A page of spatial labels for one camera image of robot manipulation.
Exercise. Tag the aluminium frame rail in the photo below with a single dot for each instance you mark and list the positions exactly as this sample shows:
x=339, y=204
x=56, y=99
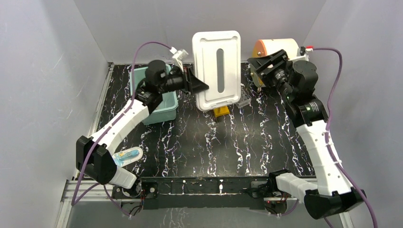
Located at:
x=158, y=187

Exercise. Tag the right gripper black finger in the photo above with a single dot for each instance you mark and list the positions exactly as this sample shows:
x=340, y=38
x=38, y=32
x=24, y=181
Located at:
x=261, y=63
x=270, y=76

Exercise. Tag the packaged blue pipette bulb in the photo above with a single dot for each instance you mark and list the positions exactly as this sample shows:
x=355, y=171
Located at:
x=128, y=156

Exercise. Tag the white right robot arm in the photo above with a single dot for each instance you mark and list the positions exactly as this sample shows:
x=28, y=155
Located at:
x=337, y=193

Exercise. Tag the cream cylindrical drum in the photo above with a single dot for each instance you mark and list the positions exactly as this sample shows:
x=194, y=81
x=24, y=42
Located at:
x=264, y=47

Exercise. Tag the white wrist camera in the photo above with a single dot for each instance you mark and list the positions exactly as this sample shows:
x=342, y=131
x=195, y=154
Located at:
x=303, y=53
x=178, y=56

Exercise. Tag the clear acrylic tube rack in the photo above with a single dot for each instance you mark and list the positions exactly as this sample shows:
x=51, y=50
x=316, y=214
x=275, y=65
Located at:
x=245, y=99

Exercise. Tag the white plastic bin lid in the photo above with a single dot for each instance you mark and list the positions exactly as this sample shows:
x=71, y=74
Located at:
x=216, y=57

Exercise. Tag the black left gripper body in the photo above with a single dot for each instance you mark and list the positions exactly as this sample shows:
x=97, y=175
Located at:
x=188, y=81

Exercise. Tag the teal plastic bin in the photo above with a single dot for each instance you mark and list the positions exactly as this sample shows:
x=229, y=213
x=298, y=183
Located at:
x=166, y=110

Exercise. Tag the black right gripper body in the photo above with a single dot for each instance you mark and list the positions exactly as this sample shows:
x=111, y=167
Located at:
x=280, y=82

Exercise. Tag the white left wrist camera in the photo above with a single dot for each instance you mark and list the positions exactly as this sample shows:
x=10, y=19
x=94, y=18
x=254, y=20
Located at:
x=178, y=56

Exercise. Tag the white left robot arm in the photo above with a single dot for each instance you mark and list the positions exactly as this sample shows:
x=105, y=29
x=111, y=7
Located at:
x=94, y=153

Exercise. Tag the yellow test tube rack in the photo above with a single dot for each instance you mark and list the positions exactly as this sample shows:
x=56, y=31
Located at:
x=221, y=111

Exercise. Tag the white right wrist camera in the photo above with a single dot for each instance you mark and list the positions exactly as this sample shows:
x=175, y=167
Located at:
x=303, y=53

